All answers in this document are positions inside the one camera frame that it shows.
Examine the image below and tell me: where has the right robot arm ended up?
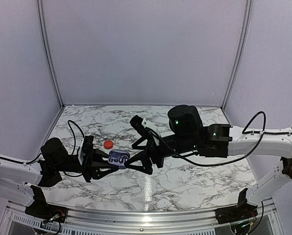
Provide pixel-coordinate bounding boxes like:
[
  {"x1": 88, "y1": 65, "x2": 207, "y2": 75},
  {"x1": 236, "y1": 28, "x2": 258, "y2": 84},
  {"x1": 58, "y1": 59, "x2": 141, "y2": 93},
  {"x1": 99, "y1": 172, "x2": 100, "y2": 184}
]
[{"x1": 125, "y1": 105, "x2": 292, "y2": 219}]

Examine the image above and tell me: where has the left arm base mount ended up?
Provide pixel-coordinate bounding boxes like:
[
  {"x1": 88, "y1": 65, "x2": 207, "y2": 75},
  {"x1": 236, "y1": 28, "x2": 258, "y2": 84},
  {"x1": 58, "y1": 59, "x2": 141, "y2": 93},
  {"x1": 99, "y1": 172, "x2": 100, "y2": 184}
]
[{"x1": 25, "y1": 186, "x2": 68, "y2": 223}]

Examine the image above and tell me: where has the aluminium frame post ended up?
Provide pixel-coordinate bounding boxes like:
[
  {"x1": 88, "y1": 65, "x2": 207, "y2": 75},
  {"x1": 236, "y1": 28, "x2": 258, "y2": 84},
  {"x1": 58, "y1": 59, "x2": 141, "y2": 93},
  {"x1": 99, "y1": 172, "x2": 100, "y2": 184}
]
[
  {"x1": 36, "y1": 0, "x2": 65, "y2": 109},
  {"x1": 221, "y1": 0, "x2": 253, "y2": 113}
]

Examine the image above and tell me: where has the left aluminium frame post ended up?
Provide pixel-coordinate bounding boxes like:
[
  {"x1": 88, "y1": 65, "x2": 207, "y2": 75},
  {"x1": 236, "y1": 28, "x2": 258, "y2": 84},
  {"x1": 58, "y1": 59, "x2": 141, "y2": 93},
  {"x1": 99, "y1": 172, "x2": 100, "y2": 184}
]
[{"x1": 36, "y1": 0, "x2": 65, "y2": 109}]

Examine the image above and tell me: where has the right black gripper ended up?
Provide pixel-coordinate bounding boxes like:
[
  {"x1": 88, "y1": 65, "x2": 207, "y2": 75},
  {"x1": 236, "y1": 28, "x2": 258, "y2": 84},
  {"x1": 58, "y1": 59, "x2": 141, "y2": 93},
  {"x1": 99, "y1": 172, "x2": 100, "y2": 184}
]
[{"x1": 124, "y1": 134, "x2": 198, "y2": 175}]

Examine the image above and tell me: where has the right aluminium frame post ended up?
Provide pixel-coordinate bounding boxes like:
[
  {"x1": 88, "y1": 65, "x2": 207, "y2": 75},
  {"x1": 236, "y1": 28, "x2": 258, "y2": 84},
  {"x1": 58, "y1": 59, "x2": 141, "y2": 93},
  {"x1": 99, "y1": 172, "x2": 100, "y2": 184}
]
[{"x1": 221, "y1": 0, "x2": 253, "y2": 113}]

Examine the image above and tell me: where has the grey blue charging case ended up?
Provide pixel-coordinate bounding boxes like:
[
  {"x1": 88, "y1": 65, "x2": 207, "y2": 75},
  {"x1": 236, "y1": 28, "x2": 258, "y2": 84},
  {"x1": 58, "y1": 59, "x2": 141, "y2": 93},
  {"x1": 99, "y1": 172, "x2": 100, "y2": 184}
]
[{"x1": 108, "y1": 149, "x2": 130, "y2": 169}]

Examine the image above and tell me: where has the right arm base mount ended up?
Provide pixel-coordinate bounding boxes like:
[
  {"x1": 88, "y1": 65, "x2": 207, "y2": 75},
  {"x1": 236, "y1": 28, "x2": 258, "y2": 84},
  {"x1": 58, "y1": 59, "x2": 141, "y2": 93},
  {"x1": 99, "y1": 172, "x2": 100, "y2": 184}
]
[{"x1": 215, "y1": 188, "x2": 258, "y2": 224}]

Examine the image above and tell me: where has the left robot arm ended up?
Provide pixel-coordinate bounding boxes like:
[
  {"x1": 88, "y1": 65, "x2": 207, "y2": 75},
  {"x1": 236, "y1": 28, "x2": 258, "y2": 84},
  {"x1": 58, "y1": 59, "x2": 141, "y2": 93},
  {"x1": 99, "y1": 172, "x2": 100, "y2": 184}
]
[{"x1": 0, "y1": 135, "x2": 119, "y2": 218}]

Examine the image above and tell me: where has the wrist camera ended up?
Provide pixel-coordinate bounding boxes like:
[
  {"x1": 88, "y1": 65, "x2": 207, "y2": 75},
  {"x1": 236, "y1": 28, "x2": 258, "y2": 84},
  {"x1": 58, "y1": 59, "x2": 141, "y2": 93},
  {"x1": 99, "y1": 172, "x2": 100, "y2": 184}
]
[
  {"x1": 77, "y1": 135, "x2": 94, "y2": 165},
  {"x1": 130, "y1": 115, "x2": 161, "y2": 146}
]

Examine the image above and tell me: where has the red earbud charging case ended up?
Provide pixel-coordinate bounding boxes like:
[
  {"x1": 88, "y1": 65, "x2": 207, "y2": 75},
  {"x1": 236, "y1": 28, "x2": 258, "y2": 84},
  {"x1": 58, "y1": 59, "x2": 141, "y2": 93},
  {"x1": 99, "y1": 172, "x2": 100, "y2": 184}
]
[{"x1": 103, "y1": 140, "x2": 114, "y2": 149}]

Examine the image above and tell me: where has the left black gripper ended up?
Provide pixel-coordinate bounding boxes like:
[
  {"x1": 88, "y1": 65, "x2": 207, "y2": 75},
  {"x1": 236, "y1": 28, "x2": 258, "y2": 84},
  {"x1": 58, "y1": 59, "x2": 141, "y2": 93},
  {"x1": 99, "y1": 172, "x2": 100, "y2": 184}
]
[{"x1": 55, "y1": 146, "x2": 120, "y2": 183}]

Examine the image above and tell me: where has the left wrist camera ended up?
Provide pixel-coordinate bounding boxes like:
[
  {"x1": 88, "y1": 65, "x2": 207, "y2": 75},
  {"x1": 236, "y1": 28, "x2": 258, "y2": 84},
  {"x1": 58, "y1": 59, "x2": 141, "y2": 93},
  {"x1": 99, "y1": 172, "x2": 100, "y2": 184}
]
[{"x1": 77, "y1": 135, "x2": 94, "y2": 165}]

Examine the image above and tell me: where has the front aluminium rail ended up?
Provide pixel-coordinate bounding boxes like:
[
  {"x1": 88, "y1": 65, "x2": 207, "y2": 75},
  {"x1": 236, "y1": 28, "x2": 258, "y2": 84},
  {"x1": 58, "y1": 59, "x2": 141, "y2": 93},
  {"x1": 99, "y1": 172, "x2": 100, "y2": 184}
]
[{"x1": 0, "y1": 198, "x2": 284, "y2": 235}]

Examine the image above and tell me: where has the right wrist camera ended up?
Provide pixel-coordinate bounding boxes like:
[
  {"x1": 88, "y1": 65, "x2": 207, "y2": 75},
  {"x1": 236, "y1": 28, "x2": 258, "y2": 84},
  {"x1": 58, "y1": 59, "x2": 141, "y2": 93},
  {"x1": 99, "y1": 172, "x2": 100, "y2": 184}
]
[{"x1": 130, "y1": 115, "x2": 161, "y2": 146}]

